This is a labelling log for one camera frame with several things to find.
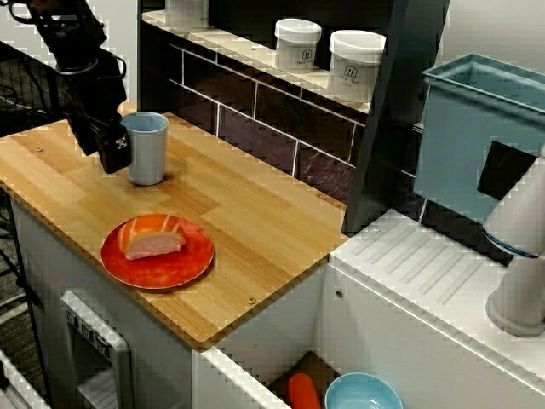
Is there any grey toy faucet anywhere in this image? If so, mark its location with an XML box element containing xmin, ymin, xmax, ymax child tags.
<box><xmin>480</xmin><ymin>144</ymin><xmax>545</xmax><ymax>337</ymax></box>

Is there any white kitchen cabinet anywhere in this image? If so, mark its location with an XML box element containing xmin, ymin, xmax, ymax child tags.
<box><xmin>8</xmin><ymin>187</ymin><xmax>329</xmax><ymax>409</ymax></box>

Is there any light blue bowl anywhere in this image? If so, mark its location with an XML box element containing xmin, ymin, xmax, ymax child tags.
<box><xmin>324</xmin><ymin>372</ymin><xmax>404</xmax><ymax>409</ymax></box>

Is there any dark tile backsplash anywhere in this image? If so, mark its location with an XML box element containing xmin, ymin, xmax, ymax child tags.
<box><xmin>135</xmin><ymin>0</ymin><xmax>371</xmax><ymax>214</ymax></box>

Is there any salmon sushi toy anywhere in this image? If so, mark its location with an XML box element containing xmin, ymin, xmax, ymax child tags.
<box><xmin>117</xmin><ymin>212</ymin><xmax>187</xmax><ymax>261</ymax></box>

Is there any black cable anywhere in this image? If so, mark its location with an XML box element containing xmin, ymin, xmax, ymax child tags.
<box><xmin>0</xmin><ymin>187</ymin><xmax>55</xmax><ymax>406</ymax></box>

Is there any cream wall shelf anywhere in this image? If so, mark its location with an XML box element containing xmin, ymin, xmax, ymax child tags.
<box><xmin>142</xmin><ymin>9</ymin><xmax>371</xmax><ymax>114</ymax></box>

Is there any plain white container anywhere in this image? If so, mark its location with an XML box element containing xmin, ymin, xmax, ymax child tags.
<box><xmin>164</xmin><ymin>0</ymin><xmax>210</xmax><ymax>33</ymax></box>

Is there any white dishwasher door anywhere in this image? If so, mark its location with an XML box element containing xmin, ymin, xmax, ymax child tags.
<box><xmin>59</xmin><ymin>289</ymin><xmax>135</xmax><ymax>409</ymax></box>

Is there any dark upright panel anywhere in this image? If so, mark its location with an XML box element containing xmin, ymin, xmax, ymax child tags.
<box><xmin>343</xmin><ymin>0</ymin><xmax>451</xmax><ymax>238</ymax></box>

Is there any white toy sink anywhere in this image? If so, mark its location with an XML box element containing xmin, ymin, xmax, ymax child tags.
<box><xmin>193</xmin><ymin>208</ymin><xmax>545</xmax><ymax>409</ymax></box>

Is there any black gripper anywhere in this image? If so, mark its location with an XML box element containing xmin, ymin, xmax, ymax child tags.
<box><xmin>56</xmin><ymin>54</ymin><xmax>133</xmax><ymax>175</ymax></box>

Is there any orange toy carrot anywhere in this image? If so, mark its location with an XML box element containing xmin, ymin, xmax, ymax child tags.
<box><xmin>287</xmin><ymin>373</ymin><xmax>321</xmax><ymax>409</ymax></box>

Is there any aluminium frame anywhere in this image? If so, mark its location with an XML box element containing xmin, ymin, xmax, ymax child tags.
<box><xmin>0</xmin><ymin>349</ymin><xmax>42</xmax><ymax>409</ymax></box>

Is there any black rectangular patch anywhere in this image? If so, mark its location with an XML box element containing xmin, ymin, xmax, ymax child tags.
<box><xmin>476</xmin><ymin>140</ymin><xmax>538</xmax><ymax>201</ymax></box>

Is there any white labelled jar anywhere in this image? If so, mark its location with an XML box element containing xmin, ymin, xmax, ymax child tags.
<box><xmin>328</xmin><ymin>29</ymin><xmax>387</xmax><ymax>104</ymax></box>
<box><xmin>273</xmin><ymin>18</ymin><xmax>323</xmax><ymax>74</ymax></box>

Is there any red round plate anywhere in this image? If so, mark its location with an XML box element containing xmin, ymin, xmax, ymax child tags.
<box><xmin>100</xmin><ymin>215</ymin><xmax>215</xmax><ymax>291</ymax></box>

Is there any light blue plastic cup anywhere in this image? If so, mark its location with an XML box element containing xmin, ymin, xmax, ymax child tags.
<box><xmin>120</xmin><ymin>111</ymin><xmax>170</xmax><ymax>187</ymax></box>

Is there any teal plastic dish bin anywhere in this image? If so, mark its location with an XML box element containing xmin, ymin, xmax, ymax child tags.
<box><xmin>415</xmin><ymin>52</ymin><xmax>545</xmax><ymax>225</ymax></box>

